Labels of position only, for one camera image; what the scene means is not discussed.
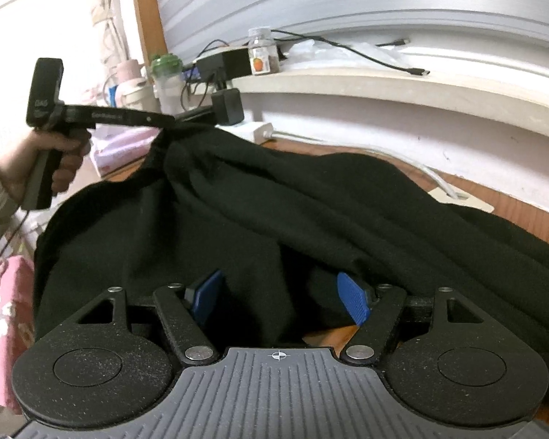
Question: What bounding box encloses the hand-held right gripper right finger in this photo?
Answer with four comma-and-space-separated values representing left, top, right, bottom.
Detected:
337, 272, 486, 367

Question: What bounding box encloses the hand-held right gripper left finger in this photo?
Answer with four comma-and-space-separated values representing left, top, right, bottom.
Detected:
75, 269, 225, 367

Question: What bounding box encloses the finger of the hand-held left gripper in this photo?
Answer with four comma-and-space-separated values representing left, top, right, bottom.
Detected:
173, 108, 217, 128

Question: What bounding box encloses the black garment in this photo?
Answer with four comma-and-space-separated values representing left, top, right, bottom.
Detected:
33, 121, 549, 367

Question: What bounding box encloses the person's left hand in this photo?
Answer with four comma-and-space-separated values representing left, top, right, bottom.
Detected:
0, 130, 92, 203

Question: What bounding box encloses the black power adapter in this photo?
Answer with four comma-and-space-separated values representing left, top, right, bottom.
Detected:
210, 89, 245, 126

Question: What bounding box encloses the green-lid bottle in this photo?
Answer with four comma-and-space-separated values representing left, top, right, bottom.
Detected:
150, 52, 184, 115

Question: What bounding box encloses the black box device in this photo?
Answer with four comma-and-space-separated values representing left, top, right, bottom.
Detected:
196, 48, 252, 82

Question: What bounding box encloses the white power strip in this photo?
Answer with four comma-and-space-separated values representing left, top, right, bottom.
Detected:
231, 121, 275, 143

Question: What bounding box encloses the pink tissue pack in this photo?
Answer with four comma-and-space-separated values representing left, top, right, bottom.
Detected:
91, 125, 161, 177

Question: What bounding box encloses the floral curtain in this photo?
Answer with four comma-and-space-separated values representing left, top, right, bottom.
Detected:
85, 0, 135, 115

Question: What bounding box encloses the clear jar orange label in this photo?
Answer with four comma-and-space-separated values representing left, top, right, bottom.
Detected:
248, 27, 282, 75

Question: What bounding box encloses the pink floral blanket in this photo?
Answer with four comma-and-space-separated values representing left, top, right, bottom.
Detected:
0, 256, 37, 412

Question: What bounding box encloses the beige window sill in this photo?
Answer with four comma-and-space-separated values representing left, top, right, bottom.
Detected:
231, 61, 549, 140

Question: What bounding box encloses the wooden window frame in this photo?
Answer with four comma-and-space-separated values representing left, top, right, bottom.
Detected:
130, 0, 168, 62

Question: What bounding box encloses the white cable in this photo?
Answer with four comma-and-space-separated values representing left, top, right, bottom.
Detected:
272, 130, 467, 199

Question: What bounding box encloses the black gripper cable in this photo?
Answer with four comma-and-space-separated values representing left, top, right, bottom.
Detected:
0, 209, 30, 293

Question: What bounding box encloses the black usb cable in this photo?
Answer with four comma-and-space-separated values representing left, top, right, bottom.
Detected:
272, 30, 431, 78

